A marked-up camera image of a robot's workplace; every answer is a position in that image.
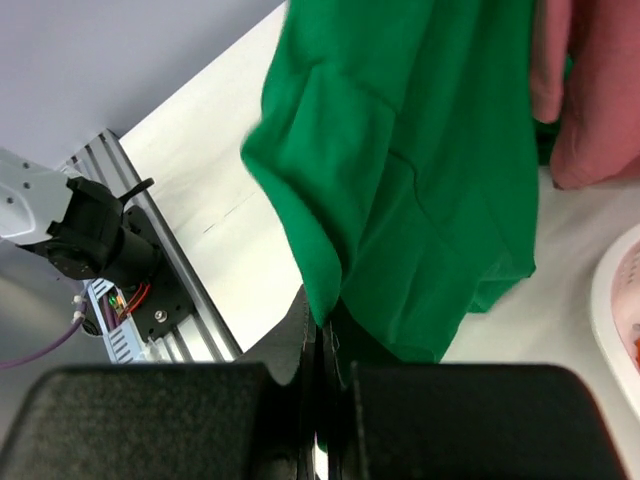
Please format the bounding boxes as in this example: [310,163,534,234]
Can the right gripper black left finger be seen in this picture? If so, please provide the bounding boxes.
[238,288,317,479]

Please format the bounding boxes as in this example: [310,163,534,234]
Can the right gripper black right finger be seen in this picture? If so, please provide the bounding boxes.
[319,322,395,479]

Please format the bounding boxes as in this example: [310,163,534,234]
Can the green t shirt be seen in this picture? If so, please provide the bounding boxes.
[241,1,539,362]

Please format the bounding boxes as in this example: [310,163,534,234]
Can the orange t shirt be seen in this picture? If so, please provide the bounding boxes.
[631,337,640,367]

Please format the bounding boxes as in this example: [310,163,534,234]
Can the pink t shirt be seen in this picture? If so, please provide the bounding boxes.
[530,1,639,189]

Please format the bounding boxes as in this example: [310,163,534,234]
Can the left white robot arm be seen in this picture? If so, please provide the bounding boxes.
[1,148,160,288]

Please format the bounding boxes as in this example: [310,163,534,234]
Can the white perforated laundry basket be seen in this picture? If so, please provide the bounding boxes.
[590,231,639,389]

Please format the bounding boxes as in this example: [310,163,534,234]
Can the aluminium mounting rail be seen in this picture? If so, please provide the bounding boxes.
[62,128,244,364]

